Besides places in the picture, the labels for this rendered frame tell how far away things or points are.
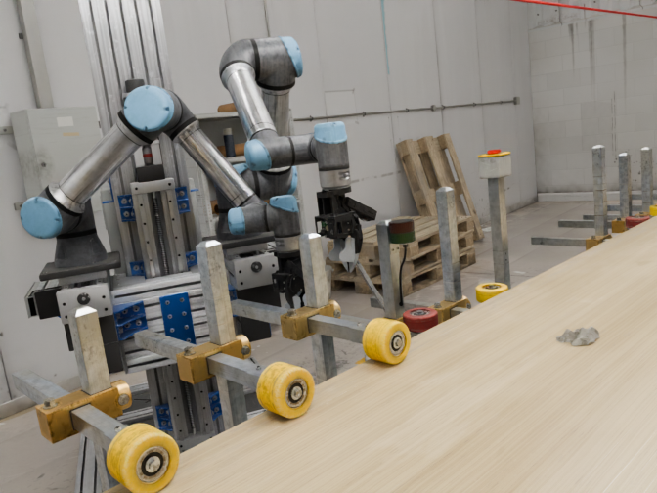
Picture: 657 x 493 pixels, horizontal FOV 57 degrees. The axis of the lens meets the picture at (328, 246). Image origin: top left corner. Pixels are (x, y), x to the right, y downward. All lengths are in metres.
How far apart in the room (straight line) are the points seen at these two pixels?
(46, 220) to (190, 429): 0.91
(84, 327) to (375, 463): 0.50
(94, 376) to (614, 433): 0.77
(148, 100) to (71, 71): 2.40
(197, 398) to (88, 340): 1.20
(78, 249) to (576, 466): 1.50
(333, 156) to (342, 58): 4.36
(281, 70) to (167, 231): 0.65
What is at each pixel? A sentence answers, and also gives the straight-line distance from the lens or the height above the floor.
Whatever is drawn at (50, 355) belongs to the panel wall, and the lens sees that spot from 3.98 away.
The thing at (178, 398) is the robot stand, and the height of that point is 0.51.
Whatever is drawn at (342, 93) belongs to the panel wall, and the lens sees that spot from 5.70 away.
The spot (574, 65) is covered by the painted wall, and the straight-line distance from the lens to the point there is 9.24.
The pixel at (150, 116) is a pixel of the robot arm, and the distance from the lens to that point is 1.67.
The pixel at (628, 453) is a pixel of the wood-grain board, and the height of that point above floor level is 0.90.
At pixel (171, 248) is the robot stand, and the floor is 1.02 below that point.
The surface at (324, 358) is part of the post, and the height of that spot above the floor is 0.86.
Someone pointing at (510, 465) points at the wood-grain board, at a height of 0.90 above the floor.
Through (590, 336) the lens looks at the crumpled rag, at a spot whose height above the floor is 0.91.
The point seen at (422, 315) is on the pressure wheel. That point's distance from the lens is 1.40.
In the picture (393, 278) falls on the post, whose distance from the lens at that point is 1.49.
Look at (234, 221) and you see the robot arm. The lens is 1.67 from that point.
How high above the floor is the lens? 1.33
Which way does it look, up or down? 10 degrees down
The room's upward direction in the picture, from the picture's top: 7 degrees counter-clockwise
